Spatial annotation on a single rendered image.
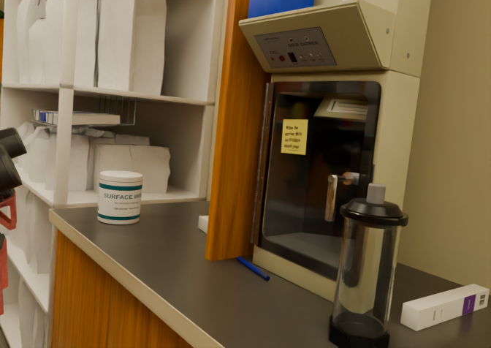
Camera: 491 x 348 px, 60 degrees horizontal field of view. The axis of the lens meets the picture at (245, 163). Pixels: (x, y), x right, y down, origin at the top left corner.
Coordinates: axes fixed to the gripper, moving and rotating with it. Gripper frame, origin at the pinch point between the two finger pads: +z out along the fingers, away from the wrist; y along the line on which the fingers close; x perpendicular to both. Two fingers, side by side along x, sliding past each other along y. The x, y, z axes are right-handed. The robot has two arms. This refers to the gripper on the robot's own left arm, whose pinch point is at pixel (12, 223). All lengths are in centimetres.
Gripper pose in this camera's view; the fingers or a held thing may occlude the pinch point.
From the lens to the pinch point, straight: 117.6
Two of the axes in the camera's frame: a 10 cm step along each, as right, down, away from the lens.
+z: 3.0, 9.1, 2.9
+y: -4.4, -1.4, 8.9
